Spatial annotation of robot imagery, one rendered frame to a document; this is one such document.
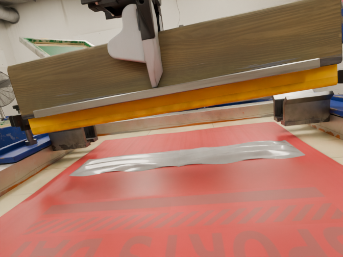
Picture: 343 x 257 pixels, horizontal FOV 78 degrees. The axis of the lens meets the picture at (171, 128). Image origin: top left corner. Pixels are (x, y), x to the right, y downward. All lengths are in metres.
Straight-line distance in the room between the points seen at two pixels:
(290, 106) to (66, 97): 0.35
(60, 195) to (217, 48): 0.27
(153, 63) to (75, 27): 5.00
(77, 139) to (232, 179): 0.30
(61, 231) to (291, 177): 0.25
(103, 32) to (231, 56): 4.74
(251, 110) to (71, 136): 0.42
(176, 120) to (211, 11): 4.19
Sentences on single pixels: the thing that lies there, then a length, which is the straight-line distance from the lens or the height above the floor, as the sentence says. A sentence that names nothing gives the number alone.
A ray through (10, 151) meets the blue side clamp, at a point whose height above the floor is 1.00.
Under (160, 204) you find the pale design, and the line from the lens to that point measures 0.24.
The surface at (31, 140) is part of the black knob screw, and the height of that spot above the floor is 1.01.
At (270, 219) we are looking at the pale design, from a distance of 0.22.
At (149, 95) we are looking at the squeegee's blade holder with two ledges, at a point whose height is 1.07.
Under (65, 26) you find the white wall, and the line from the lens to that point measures 5.34.
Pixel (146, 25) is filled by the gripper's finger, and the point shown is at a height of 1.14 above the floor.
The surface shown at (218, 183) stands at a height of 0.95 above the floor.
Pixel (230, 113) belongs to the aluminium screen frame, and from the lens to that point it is 0.57.
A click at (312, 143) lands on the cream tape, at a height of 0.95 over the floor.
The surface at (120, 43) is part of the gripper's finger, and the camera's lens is 0.27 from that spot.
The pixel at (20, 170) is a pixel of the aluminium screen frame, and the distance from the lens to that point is 0.43.
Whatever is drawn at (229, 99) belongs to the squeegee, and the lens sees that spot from 0.28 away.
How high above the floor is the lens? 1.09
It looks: 13 degrees down
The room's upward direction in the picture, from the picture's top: 8 degrees counter-clockwise
